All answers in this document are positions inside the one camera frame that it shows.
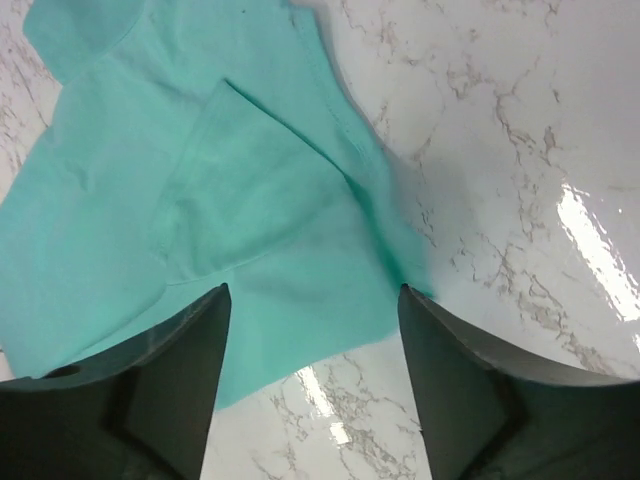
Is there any teal t shirt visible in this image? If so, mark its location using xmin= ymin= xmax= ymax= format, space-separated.
xmin=1 ymin=1 xmax=429 ymax=408

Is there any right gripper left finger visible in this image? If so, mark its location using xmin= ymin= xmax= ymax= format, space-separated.
xmin=1 ymin=285 xmax=231 ymax=479

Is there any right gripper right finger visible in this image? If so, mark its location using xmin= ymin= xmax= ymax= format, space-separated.
xmin=398 ymin=285 xmax=639 ymax=479

